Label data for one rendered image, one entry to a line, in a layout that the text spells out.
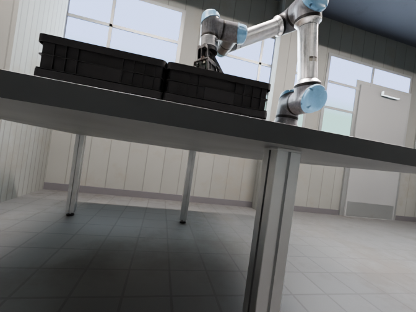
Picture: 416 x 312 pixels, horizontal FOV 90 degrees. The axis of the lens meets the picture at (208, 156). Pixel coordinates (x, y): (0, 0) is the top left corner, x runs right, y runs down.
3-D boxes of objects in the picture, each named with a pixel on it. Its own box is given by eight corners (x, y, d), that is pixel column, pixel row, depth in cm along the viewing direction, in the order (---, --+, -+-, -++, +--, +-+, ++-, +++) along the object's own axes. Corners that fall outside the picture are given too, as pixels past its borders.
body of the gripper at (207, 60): (192, 75, 81) (194, 46, 82) (204, 83, 88) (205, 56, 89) (208, 71, 77) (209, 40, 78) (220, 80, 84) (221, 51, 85)
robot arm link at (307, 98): (306, 115, 107) (307, 4, 102) (330, 111, 92) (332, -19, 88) (286, 115, 104) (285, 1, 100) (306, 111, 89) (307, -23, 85)
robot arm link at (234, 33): (239, 34, 95) (216, 29, 93) (249, 20, 85) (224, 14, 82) (238, 51, 96) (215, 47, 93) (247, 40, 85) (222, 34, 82)
